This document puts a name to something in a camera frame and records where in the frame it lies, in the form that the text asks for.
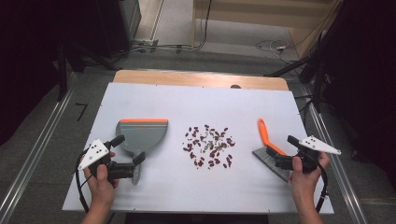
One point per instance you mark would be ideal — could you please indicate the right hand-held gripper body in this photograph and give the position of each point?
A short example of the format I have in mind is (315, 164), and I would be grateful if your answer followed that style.
(314, 145)

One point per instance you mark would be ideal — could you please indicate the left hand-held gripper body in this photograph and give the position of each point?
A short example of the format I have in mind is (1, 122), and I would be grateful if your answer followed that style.
(93, 155)

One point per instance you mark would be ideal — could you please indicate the grey dustpan with orange edge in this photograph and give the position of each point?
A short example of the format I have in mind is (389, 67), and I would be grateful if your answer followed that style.
(143, 137)

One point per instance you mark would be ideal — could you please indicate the red and green beans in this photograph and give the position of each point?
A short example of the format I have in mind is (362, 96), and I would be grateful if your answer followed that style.
(213, 153)

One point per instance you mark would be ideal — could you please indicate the person's left hand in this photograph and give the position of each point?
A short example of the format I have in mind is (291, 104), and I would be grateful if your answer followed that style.
(101, 186)

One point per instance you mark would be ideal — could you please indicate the person's right hand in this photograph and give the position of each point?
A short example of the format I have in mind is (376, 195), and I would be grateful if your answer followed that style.
(306, 183)

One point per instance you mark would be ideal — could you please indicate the white table board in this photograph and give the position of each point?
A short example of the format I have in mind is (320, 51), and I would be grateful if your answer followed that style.
(186, 189)

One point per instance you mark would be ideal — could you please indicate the black stand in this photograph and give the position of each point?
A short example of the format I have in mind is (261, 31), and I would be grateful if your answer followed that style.
(62, 74)
(317, 84)

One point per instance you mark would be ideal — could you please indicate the wooden table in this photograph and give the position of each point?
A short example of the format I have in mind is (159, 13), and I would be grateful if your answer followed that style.
(186, 79)

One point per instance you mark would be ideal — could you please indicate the grey cabinet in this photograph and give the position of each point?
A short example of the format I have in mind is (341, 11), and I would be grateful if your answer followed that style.
(129, 18)

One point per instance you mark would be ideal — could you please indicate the metal floor rail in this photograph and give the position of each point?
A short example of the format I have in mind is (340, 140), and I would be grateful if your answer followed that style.
(336, 174)
(34, 149)

